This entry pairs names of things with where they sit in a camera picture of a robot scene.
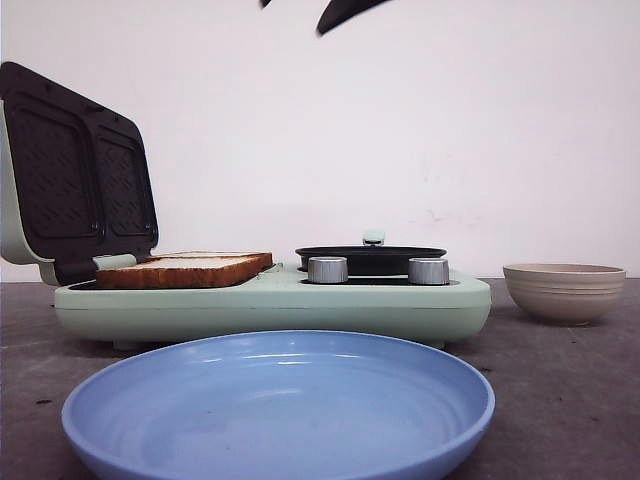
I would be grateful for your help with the mint green sandwich maker lid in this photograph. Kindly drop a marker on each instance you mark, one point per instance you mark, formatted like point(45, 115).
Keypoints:
point(74, 180)

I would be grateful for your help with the bread slice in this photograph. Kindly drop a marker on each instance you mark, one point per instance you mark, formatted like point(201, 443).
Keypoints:
point(185, 272)
point(197, 254)

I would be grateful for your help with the beige ceramic bowl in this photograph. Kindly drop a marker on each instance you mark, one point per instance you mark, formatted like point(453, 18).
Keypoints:
point(564, 294)

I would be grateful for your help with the mint green breakfast maker base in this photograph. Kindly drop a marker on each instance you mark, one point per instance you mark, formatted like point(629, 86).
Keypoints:
point(280, 298)

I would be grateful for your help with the black frying pan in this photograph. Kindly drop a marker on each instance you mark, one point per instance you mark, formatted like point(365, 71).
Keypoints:
point(372, 257)

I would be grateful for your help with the left silver control knob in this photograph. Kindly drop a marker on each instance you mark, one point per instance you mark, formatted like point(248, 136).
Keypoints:
point(327, 270)

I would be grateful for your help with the silver control knob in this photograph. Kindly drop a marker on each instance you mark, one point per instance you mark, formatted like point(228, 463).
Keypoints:
point(327, 270)
point(428, 271)

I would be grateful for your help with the right silver control knob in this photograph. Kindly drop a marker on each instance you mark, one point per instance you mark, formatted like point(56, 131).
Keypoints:
point(428, 271)

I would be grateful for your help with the blue plate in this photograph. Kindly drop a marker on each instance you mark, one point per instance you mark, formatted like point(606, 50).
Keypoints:
point(281, 405)

